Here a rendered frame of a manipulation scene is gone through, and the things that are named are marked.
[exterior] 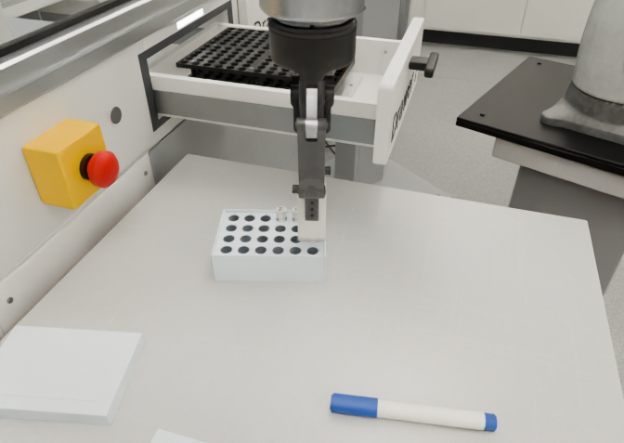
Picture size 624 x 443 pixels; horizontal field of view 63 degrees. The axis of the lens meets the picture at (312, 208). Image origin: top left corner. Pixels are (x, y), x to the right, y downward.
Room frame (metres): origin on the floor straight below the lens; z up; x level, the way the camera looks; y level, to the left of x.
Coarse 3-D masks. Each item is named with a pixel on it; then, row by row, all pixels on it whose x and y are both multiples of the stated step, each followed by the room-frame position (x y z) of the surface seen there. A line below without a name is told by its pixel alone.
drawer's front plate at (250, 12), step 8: (240, 0) 0.96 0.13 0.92; (248, 0) 0.96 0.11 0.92; (256, 0) 1.00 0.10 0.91; (240, 8) 0.96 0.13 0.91; (248, 8) 0.96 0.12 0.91; (256, 8) 1.00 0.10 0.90; (240, 16) 0.96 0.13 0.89; (248, 16) 0.96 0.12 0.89; (256, 16) 0.99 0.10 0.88; (264, 16) 1.03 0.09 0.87; (240, 24) 0.96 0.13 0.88; (248, 24) 0.95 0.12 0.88; (256, 24) 0.99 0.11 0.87; (264, 24) 1.03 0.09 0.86
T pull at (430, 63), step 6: (432, 54) 0.71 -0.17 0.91; (438, 54) 0.71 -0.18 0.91; (414, 60) 0.68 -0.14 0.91; (420, 60) 0.68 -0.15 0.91; (426, 60) 0.69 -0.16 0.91; (432, 60) 0.68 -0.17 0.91; (414, 66) 0.68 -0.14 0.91; (420, 66) 0.68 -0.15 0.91; (426, 66) 0.66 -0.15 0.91; (432, 66) 0.66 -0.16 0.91; (426, 72) 0.65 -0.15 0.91; (432, 72) 0.65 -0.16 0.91
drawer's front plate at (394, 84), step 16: (416, 32) 0.76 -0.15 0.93; (400, 48) 0.68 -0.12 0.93; (416, 48) 0.76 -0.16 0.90; (400, 64) 0.62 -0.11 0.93; (384, 80) 0.57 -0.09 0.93; (400, 80) 0.61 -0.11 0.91; (416, 80) 0.82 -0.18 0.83; (384, 96) 0.56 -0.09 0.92; (400, 96) 0.63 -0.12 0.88; (384, 112) 0.56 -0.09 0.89; (384, 128) 0.56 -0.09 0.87; (384, 144) 0.56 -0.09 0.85; (384, 160) 0.56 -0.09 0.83
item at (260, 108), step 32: (192, 32) 0.94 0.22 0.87; (160, 64) 0.72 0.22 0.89; (384, 64) 0.82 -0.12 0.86; (160, 96) 0.67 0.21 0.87; (192, 96) 0.65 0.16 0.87; (224, 96) 0.64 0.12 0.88; (256, 96) 0.63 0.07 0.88; (288, 96) 0.61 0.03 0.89; (256, 128) 0.63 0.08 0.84; (288, 128) 0.61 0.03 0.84; (352, 128) 0.59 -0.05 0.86
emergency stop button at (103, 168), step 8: (96, 152) 0.46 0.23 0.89; (104, 152) 0.46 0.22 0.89; (112, 152) 0.48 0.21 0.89; (96, 160) 0.45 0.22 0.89; (104, 160) 0.45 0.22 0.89; (112, 160) 0.46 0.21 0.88; (88, 168) 0.45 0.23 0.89; (96, 168) 0.44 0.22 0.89; (104, 168) 0.45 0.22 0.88; (112, 168) 0.46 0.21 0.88; (88, 176) 0.44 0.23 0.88; (96, 176) 0.44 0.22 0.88; (104, 176) 0.45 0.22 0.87; (112, 176) 0.46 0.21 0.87; (96, 184) 0.44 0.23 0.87; (104, 184) 0.45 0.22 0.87
